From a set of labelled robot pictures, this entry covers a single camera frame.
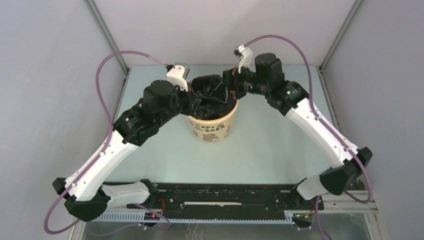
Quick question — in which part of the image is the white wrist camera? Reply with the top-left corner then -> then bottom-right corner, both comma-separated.
166,62 -> 190,92
234,44 -> 253,74

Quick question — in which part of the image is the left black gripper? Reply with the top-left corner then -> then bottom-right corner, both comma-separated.
156,80 -> 202,128

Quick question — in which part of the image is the left aluminium frame post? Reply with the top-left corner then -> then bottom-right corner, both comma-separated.
83,0 -> 119,53

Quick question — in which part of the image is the yellow capybara trash bin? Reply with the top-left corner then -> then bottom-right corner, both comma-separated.
188,93 -> 239,144

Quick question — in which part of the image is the white cable duct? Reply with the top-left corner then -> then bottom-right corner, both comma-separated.
93,211 -> 313,225

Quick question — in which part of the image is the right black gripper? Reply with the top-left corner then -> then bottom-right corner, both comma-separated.
210,63 -> 269,104

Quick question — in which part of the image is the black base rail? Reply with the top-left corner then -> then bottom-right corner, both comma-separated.
143,183 -> 324,220

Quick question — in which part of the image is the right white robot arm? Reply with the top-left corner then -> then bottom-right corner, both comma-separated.
212,53 -> 373,209

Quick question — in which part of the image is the aluminium frame post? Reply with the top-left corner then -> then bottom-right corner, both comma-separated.
319,0 -> 366,72
83,0 -> 119,53

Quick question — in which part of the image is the black trash bag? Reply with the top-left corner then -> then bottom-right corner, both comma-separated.
190,74 -> 237,121

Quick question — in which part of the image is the small electronics board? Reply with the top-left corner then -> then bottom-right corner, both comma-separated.
143,212 -> 161,221

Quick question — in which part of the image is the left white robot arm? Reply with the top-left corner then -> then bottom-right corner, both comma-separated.
53,80 -> 212,222

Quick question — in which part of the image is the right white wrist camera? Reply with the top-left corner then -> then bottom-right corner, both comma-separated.
234,44 -> 253,74

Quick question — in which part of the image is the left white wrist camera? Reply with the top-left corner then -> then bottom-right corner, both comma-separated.
166,62 -> 190,92

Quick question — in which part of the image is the right aluminium frame post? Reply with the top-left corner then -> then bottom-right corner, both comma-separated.
319,0 -> 366,72

